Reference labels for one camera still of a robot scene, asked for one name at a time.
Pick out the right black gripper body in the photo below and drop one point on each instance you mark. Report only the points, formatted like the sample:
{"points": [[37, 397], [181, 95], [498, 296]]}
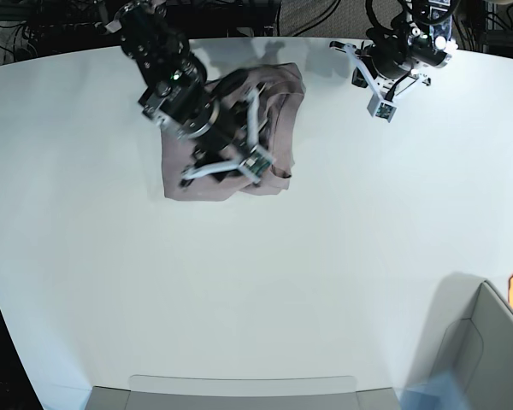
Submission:
{"points": [[191, 104]]}

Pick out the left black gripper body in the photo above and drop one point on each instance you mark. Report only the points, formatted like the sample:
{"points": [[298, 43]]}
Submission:
{"points": [[392, 57]]}

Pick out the mauve pink T-shirt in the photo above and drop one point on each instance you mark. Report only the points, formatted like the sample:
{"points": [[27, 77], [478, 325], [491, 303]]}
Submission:
{"points": [[280, 98]]}

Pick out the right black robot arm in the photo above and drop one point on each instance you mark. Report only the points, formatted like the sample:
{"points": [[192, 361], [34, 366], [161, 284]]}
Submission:
{"points": [[157, 49]]}

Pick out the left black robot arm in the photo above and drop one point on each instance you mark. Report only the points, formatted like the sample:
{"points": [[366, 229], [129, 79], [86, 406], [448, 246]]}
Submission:
{"points": [[419, 35]]}

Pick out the grey tray bottom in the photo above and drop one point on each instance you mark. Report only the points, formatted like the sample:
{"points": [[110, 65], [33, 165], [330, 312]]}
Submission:
{"points": [[153, 392]]}

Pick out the grey bin right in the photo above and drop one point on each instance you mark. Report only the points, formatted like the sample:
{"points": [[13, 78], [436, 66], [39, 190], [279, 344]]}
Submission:
{"points": [[478, 350]]}

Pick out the blue translucent object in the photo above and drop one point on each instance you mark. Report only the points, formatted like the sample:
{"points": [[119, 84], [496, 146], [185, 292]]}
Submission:
{"points": [[440, 392]]}

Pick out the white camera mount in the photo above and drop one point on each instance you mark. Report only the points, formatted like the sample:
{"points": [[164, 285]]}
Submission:
{"points": [[388, 81], [229, 143]]}

